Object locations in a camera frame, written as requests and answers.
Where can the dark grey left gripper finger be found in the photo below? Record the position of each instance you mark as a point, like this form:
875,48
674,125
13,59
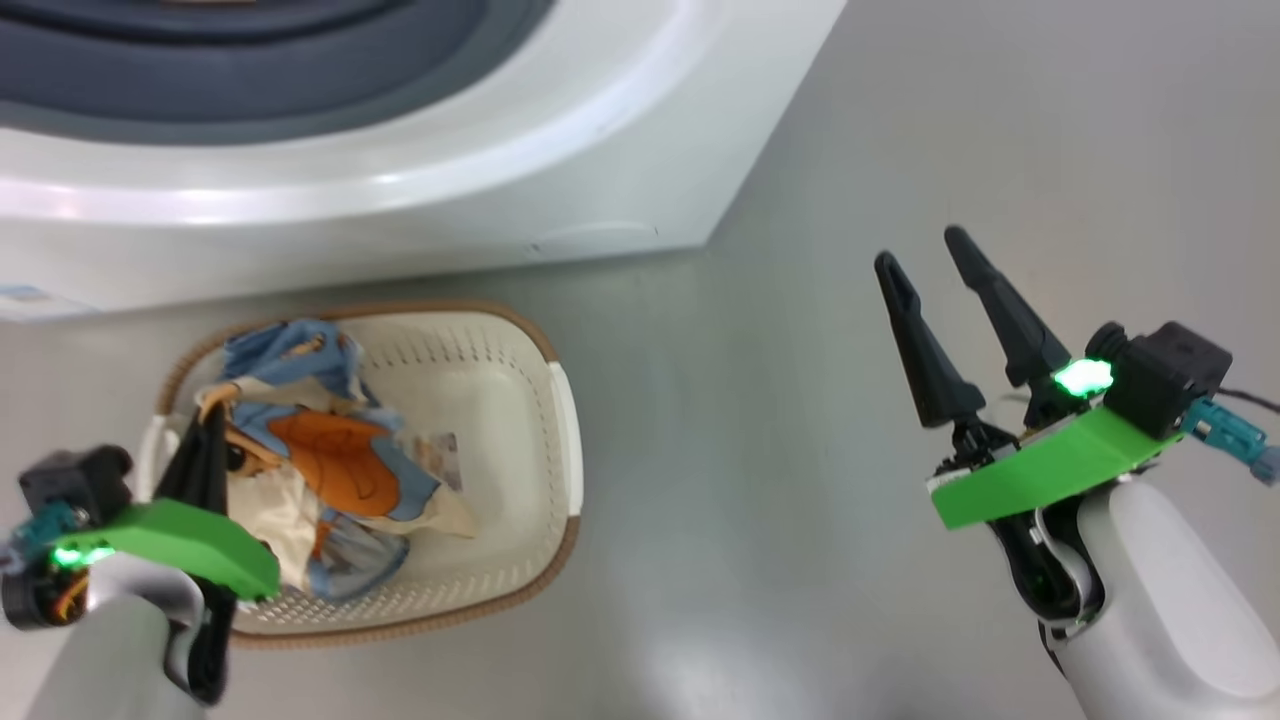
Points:
190,465
218,465

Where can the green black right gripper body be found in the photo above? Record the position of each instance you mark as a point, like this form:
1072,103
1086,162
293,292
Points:
1050,465

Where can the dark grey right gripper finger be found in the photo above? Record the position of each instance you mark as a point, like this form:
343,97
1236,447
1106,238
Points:
1015,320
930,360

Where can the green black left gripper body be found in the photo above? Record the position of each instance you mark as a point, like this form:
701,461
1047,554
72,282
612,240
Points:
190,540

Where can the blue orange printed garment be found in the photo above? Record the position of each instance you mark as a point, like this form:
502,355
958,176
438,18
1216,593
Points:
340,460

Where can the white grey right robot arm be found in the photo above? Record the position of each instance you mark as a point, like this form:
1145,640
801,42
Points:
1170,600

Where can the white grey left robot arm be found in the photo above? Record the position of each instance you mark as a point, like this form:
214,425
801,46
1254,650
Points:
110,650

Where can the cream perforated basket brown rim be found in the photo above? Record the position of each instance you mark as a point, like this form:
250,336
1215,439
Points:
500,450

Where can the white front-load washing machine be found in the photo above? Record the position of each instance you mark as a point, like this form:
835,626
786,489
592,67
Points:
400,220

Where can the grey rubber door gasket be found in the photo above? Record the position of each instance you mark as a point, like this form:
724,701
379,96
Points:
250,70

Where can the paper product label sticker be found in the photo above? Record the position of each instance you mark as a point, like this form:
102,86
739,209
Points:
440,460

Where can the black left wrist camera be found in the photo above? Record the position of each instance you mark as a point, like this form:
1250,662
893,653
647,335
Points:
75,480

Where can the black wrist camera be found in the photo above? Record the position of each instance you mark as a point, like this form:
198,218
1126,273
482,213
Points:
1165,375
75,480

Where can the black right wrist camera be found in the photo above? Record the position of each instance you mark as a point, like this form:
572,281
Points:
1165,375

